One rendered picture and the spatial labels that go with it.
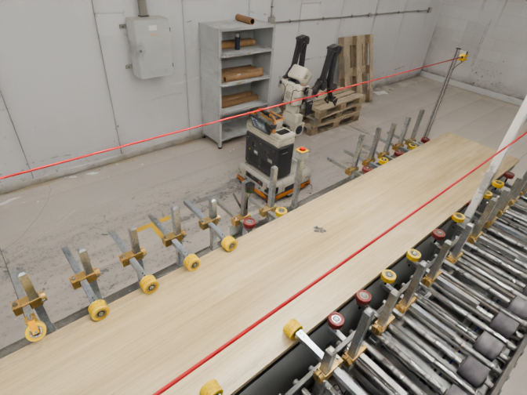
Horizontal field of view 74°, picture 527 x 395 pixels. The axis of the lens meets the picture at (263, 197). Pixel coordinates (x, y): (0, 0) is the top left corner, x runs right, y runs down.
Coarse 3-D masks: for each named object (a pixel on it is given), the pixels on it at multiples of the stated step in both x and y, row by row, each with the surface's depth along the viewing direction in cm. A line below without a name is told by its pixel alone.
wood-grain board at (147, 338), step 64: (384, 192) 267; (448, 192) 273; (256, 256) 203; (320, 256) 206; (384, 256) 210; (128, 320) 164; (192, 320) 166; (256, 320) 168; (320, 320) 171; (0, 384) 137; (64, 384) 139; (128, 384) 140; (192, 384) 142
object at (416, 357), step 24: (504, 216) 284; (456, 240) 237; (504, 240) 260; (432, 264) 216; (480, 288) 234; (408, 312) 201; (456, 312) 217; (384, 336) 187; (456, 336) 190; (312, 384) 162; (360, 384) 177
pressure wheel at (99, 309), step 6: (96, 300) 162; (102, 300) 163; (90, 306) 160; (96, 306) 159; (102, 306) 160; (90, 312) 159; (96, 312) 158; (102, 312) 161; (108, 312) 163; (96, 318) 160; (102, 318) 163
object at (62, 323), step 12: (372, 168) 336; (348, 180) 315; (324, 192) 297; (300, 204) 281; (204, 252) 230; (156, 276) 211; (132, 288) 202; (108, 300) 195; (84, 312) 188; (60, 324) 181; (12, 348) 169
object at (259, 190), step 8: (240, 168) 408; (248, 168) 401; (304, 168) 410; (240, 176) 415; (264, 176) 388; (288, 176) 392; (304, 176) 407; (256, 184) 394; (280, 184) 383; (288, 184) 392; (304, 184) 414; (256, 192) 398; (264, 192) 387; (280, 192) 390; (288, 192) 399
